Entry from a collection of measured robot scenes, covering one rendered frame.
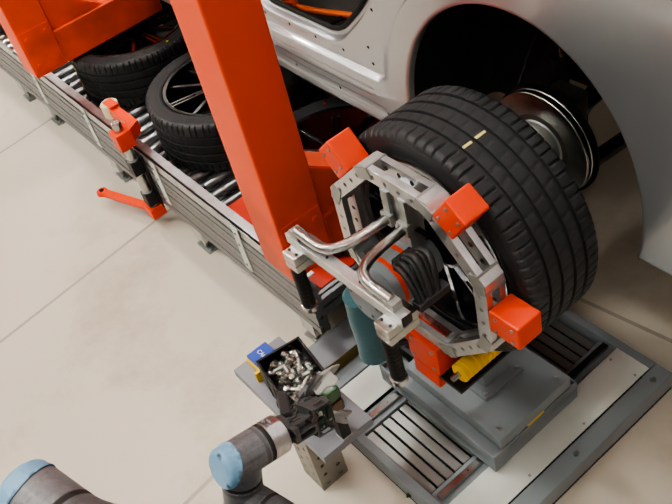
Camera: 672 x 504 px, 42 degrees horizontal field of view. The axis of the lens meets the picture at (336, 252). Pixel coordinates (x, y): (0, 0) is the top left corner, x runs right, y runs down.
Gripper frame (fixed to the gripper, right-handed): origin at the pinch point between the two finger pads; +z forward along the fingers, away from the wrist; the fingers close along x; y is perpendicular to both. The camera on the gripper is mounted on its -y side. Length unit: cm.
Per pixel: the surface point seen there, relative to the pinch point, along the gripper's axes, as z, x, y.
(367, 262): 9.1, 29.5, 8.3
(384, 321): 4.2, 18.7, 15.9
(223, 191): 65, 17, -144
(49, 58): 49, 79, -234
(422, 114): 37, 55, 6
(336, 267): 6.5, 28.2, 0.0
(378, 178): 20.5, 45.2, 4.5
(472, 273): 22.3, 24.0, 26.6
